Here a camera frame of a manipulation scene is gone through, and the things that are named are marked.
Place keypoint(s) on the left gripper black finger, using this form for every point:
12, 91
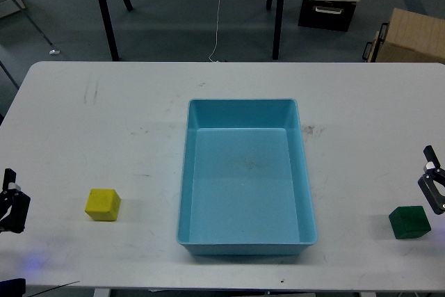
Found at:
14, 204

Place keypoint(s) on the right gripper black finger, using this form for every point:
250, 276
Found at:
433, 174

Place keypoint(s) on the green block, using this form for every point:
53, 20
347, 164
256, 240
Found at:
409, 222

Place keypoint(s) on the yellow block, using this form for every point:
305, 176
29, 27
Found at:
103, 204

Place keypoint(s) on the cardboard box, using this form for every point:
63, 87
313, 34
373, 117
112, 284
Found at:
407, 37

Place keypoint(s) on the black storage box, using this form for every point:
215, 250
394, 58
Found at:
328, 15

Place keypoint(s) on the blue plastic tray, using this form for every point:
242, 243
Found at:
245, 187

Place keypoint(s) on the wooden cabinet at left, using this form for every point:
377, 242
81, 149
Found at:
10, 7

